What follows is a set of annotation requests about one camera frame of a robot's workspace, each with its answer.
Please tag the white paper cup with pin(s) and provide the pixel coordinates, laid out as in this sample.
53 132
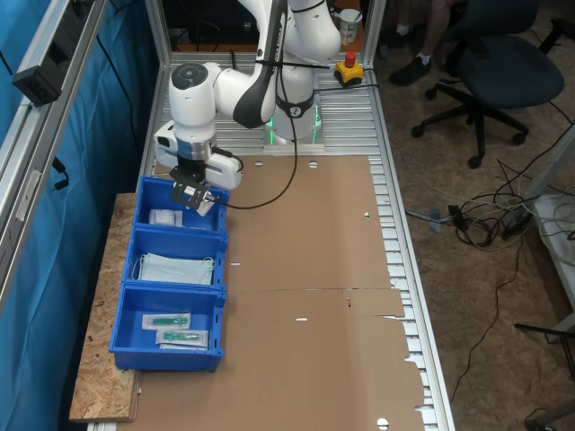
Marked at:
349 27

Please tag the aluminium frame post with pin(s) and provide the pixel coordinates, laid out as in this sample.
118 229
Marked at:
368 31
158 67

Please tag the chipboard wood panel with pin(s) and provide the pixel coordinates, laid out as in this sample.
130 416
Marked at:
105 314

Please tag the packed surgical masks stack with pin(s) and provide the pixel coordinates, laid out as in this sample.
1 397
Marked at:
175 269

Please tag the blue bin with cup masks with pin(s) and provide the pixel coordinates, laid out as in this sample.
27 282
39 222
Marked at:
146 197

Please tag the yellow emergency stop button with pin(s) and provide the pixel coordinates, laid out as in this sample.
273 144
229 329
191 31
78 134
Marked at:
348 72

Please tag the black chair base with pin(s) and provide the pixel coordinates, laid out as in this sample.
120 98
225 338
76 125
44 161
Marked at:
557 33

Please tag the white packed cup mask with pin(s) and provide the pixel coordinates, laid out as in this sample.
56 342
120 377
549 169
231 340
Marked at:
164 217
205 210

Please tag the clear packet with green syringe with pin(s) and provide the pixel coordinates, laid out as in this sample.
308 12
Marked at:
167 321
182 339

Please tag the black stand foot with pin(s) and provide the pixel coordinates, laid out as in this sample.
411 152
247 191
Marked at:
545 331

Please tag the brown cardboard sheet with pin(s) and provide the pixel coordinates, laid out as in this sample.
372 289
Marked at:
305 233
292 368

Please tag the person's leg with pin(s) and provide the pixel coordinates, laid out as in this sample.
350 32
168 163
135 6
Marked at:
427 49
403 18

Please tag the silver power strip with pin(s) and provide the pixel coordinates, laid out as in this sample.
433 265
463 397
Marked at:
40 76

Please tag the blue bin with surgical masks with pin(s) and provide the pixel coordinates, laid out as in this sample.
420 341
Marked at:
179 242

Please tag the blue bin with syringe packets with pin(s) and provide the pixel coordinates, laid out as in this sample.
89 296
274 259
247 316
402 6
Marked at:
135 341

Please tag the long aluminium cross beam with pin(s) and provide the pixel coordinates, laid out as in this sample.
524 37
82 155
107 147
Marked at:
27 179

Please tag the dark office chair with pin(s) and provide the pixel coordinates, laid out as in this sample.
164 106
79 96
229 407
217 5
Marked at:
503 67

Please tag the white table leg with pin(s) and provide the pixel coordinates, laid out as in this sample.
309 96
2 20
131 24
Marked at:
550 166

